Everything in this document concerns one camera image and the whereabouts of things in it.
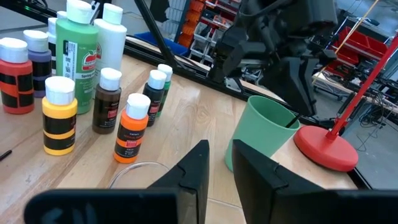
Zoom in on red bin rack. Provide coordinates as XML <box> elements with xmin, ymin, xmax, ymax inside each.
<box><xmin>323</xmin><ymin>17</ymin><xmax>389</xmax><ymax>78</ymax></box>

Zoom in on large white paint bottle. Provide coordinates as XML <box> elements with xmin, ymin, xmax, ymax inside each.
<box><xmin>93</xmin><ymin>2</ymin><xmax>128</xmax><ymax>94</ymax></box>

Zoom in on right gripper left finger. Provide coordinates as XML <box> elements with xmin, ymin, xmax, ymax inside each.
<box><xmin>23</xmin><ymin>139</ymin><xmax>210</xmax><ymax>224</ymax></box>

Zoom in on blue floor bin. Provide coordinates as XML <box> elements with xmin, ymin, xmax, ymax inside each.
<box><xmin>134</xmin><ymin>30</ymin><xmax>190</xmax><ymax>57</ymax></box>

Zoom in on large green paint bottle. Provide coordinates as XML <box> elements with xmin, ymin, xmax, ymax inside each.
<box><xmin>55</xmin><ymin>0</ymin><xmax>100</xmax><ymax>115</ymax></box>

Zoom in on green plastic cup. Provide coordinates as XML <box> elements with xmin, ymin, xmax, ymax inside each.
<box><xmin>224</xmin><ymin>95</ymin><xmax>302</xmax><ymax>172</ymax></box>

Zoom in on small green paint bottle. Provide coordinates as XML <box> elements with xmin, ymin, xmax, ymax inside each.
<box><xmin>156</xmin><ymin>63</ymin><xmax>174</xmax><ymax>118</ymax></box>

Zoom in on wooden work table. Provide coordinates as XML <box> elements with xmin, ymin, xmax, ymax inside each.
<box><xmin>312</xmin><ymin>71</ymin><xmax>398</xmax><ymax>114</ymax></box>

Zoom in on yellow hanging cable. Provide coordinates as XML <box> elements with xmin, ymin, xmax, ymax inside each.
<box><xmin>312</xmin><ymin>0</ymin><xmax>381</xmax><ymax>85</ymax></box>

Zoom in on small dark paint bottle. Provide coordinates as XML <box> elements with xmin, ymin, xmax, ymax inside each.
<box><xmin>142</xmin><ymin>69</ymin><xmax>168</xmax><ymax>128</ymax></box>

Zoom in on small yellow paint bottle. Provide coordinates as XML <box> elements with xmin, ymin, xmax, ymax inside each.
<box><xmin>42</xmin><ymin>76</ymin><xmax>78</xmax><ymax>156</ymax></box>

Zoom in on small brown paint bottle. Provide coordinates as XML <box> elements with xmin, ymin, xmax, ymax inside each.
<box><xmin>91</xmin><ymin>67</ymin><xmax>123</xmax><ymax>135</ymax></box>

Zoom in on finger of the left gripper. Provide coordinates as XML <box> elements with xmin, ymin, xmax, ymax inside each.
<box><xmin>217</xmin><ymin>42</ymin><xmax>304</xmax><ymax>116</ymax></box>
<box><xmin>289</xmin><ymin>57</ymin><xmax>318</xmax><ymax>116</ymax></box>

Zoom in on small red paint bottle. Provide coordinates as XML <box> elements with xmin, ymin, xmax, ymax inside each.
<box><xmin>0</xmin><ymin>37</ymin><xmax>35</xmax><ymax>115</ymax></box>

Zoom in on clear plastic bin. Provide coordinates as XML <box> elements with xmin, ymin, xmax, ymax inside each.
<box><xmin>107</xmin><ymin>160</ymin><xmax>171</xmax><ymax>190</ymax></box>

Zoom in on small purple paint bottle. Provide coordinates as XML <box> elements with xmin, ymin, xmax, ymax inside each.
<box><xmin>23</xmin><ymin>29</ymin><xmax>53</xmax><ymax>99</ymax></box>

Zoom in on small orange paint bottle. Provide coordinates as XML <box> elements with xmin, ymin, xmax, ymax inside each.
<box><xmin>113</xmin><ymin>92</ymin><xmax>152</xmax><ymax>165</ymax></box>

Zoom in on red desk lamp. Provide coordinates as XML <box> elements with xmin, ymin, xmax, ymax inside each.
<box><xmin>293</xmin><ymin>30</ymin><xmax>398</xmax><ymax>173</ymax></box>

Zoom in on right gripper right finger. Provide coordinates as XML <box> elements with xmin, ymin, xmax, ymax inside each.
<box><xmin>232</xmin><ymin>139</ymin><xmax>398</xmax><ymax>224</ymax></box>

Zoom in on shelving rack with parts bins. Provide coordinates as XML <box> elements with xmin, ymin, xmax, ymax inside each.
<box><xmin>161</xmin><ymin>0</ymin><xmax>246</xmax><ymax>68</ymax></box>

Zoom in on small white paint bottle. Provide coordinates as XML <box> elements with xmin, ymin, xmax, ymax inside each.
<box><xmin>46</xmin><ymin>17</ymin><xmax>58</xmax><ymax>77</ymax></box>

